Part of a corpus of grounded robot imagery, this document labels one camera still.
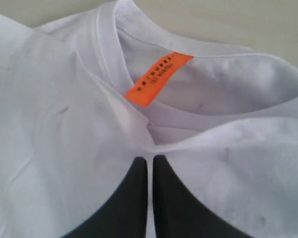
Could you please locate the white t-shirt red logo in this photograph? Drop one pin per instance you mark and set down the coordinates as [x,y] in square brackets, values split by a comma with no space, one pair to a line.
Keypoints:
[227,121]

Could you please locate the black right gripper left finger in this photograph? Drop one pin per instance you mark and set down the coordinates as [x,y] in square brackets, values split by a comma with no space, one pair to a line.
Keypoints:
[124,214]

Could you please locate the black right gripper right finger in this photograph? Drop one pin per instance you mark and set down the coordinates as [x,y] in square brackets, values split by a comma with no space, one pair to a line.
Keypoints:
[178,213]

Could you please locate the orange tag on table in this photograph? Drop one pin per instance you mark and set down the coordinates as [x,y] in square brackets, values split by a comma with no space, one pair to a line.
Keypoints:
[154,80]

